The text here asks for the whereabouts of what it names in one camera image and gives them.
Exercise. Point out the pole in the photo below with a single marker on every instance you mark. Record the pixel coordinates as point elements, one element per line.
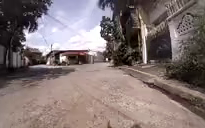
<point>51,53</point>

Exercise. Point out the tall trees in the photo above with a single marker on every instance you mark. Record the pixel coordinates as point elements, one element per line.
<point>115,36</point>

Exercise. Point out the pale wall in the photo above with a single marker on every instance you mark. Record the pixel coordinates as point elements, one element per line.
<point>0,55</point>

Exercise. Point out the concrete kerb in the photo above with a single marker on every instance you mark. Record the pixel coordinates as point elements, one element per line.
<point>163,85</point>

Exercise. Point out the raised pavement strip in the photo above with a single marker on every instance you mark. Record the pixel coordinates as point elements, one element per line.
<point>156,71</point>

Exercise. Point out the grey cracked concrete road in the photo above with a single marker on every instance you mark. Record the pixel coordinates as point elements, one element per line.
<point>76,96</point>

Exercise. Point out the low building with red roof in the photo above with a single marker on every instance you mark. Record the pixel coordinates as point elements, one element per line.
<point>73,56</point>

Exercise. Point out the large pale building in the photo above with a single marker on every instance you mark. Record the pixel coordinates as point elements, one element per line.
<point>163,30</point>

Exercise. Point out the large dark tree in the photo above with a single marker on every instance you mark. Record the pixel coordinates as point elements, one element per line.
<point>13,20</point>

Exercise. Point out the robot's own part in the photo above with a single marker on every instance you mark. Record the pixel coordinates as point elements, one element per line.
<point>109,125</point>

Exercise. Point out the green bushes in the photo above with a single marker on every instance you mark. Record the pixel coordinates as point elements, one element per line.
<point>193,68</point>

